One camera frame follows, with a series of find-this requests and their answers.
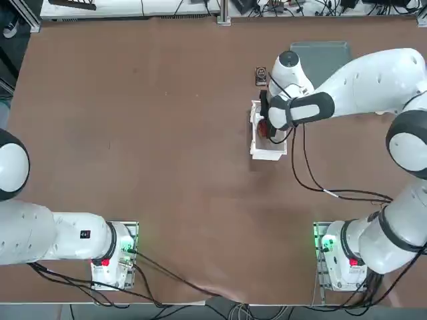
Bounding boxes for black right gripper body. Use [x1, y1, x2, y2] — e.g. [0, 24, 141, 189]
[260, 89, 278, 139]

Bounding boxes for white plastic box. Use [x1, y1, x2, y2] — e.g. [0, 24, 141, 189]
[249, 99, 288, 161]

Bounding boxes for gray tray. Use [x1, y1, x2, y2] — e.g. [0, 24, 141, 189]
[289, 41, 354, 89]

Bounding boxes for orange gray power strip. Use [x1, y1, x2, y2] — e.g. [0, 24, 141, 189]
[266, 1, 291, 13]

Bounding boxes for black power adapter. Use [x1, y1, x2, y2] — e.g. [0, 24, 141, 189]
[232, 0, 262, 16]

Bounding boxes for black power strip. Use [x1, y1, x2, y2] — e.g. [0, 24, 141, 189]
[49, 0, 97, 11]

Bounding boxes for person's shoe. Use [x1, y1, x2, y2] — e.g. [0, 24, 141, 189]
[3, 18, 20, 39]

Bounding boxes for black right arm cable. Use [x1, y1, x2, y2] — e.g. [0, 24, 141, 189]
[290, 125, 394, 205]

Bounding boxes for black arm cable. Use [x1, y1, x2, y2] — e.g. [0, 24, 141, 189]
[290, 125, 394, 205]
[131, 249, 241, 303]

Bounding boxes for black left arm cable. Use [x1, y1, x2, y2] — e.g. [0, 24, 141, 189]
[131, 249, 241, 303]

